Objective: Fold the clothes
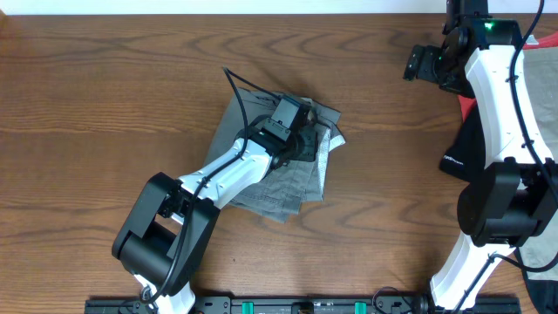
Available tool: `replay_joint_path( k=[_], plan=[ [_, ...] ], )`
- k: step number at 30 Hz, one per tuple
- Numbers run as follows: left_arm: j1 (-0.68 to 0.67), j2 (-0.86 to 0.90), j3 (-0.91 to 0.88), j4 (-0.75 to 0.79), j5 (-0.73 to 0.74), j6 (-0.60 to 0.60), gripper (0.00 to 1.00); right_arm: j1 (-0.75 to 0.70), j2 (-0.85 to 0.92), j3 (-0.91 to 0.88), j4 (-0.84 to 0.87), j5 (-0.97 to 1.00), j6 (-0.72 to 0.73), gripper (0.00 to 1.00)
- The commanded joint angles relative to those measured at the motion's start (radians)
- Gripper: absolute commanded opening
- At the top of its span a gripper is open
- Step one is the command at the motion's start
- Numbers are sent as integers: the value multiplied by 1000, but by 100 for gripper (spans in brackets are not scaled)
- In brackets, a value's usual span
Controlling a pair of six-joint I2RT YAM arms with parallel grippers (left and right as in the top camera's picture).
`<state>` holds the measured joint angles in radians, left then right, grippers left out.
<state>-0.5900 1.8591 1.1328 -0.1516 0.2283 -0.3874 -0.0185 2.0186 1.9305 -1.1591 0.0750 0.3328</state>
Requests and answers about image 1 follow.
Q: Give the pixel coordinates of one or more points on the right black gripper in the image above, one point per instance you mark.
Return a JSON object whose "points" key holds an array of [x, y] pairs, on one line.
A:
{"points": [[432, 54]]}

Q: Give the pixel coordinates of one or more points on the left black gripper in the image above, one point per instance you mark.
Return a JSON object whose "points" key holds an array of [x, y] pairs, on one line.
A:
{"points": [[311, 139]]}

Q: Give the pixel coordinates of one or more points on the grey shorts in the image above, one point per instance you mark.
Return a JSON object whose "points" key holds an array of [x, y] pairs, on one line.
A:
{"points": [[281, 193]]}

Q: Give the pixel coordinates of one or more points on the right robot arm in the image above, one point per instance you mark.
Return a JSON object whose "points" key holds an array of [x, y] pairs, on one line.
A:
{"points": [[515, 196]]}

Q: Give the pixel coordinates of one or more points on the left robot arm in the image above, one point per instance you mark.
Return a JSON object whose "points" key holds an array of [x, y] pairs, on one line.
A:
{"points": [[164, 237]]}

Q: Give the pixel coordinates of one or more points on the red garment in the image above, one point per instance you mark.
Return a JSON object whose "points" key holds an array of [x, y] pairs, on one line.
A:
{"points": [[467, 105]]}

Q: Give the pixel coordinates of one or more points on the black garment with white logo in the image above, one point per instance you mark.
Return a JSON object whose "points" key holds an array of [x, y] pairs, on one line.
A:
{"points": [[464, 159]]}

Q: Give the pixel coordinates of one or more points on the grey trousers in pile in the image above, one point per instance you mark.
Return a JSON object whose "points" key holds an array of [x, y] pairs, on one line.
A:
{"points": [[541, 78]]}

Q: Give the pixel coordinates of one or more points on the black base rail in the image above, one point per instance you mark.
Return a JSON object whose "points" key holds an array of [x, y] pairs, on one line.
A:
{"points": [[381, 304]]}

